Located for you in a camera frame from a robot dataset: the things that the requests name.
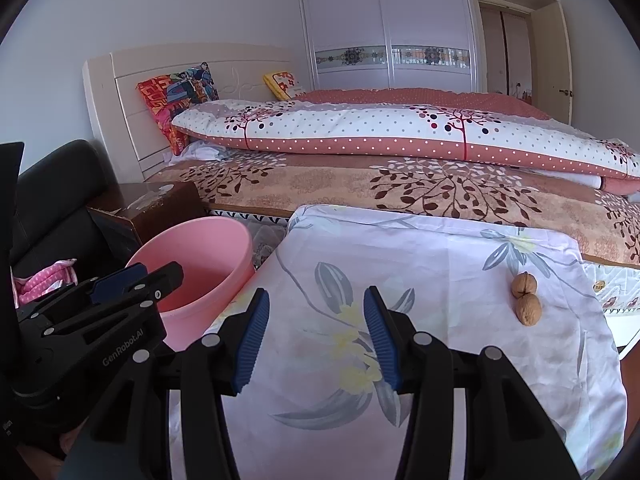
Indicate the person's left hand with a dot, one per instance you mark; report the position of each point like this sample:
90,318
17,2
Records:
50,460

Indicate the pink dotted cloth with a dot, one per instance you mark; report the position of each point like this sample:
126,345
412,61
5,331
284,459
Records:
45,280

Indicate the white bed frame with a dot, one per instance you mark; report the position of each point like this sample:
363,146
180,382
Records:
627,332

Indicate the colourful patterned pillow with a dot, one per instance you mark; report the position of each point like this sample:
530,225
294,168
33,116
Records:
175,95

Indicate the cream headboard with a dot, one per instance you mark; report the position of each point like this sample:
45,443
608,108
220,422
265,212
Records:
125,110

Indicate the closet doors beyond doorway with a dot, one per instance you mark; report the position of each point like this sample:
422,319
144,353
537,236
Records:
505,50

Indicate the white floral cloth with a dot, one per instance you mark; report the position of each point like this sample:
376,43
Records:
450,270

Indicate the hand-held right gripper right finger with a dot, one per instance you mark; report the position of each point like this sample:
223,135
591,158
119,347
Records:
380,340

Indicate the polka-dot tree-print quilt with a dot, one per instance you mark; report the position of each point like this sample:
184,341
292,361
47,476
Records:
350,125

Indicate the white folded blanket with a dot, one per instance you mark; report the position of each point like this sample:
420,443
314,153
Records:
575,178

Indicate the pink folded blanket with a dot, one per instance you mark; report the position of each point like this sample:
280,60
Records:
625,187

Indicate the white sliding-door wardrobe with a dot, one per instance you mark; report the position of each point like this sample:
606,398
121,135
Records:
345,10

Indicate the pink plastic bucket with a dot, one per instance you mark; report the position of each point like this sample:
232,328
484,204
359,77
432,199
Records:
200,260

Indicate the black leather chair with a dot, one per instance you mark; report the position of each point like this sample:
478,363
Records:
60,200

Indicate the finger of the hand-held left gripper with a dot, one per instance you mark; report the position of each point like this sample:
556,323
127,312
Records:
160,280
117,281

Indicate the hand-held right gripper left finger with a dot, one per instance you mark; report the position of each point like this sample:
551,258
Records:
252,345

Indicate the yellow flowered pillow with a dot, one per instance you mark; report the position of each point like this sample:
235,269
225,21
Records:
285,82

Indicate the brown cardboard box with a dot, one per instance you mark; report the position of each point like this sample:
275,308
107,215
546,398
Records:
160,205

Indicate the cream room door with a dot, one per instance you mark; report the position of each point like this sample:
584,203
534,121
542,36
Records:
550,60

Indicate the bed with floral bedding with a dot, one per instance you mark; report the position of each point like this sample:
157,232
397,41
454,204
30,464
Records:
325,180

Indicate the white bed sheet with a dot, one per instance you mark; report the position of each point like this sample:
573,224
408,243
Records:
200,150

